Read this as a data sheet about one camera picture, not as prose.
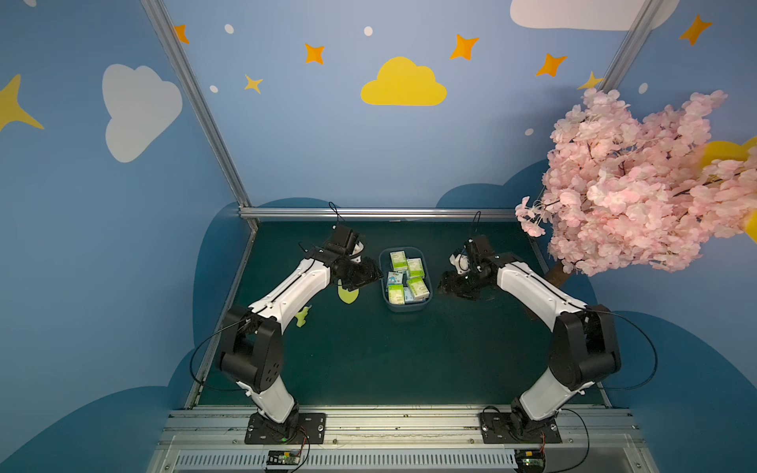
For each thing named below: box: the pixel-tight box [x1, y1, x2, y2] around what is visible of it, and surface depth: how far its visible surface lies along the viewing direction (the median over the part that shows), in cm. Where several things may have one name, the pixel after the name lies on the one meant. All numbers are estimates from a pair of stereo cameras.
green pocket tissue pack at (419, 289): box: [407, 276, 430, 302], surface depth 98 cm
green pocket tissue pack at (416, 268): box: [407, 257, 425, 279], surface depth 103 cm
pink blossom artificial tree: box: [514, 87, 757, 277], surface depth 62 cm
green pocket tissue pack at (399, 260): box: [389, 250, 409, 272], surface depth 106 cm
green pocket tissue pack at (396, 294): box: [387, 283, 406, 305], surface depth 98 cm
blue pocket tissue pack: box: [387, 270, 404, 285], surface depth 104 cm
